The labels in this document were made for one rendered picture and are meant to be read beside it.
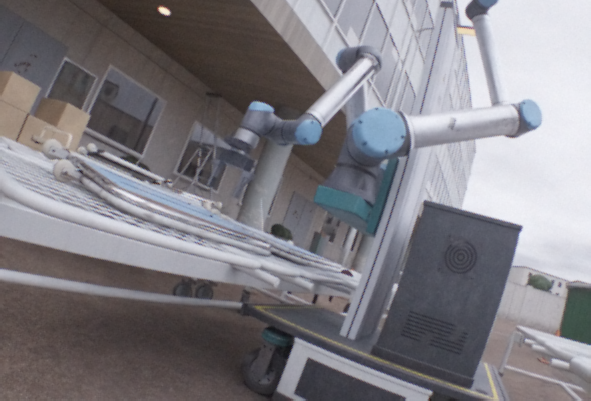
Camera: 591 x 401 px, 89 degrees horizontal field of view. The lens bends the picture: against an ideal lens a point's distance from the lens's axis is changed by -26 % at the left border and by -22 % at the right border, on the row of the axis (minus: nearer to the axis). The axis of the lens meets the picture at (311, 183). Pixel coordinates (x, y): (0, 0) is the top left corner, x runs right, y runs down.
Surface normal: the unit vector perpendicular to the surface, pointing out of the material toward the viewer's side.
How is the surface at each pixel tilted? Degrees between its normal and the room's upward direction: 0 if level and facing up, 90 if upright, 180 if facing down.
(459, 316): 90
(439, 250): 90
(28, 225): 90
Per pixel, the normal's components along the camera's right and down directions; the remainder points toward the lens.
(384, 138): -0.01, -0.13
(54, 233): 0.84, 0.22
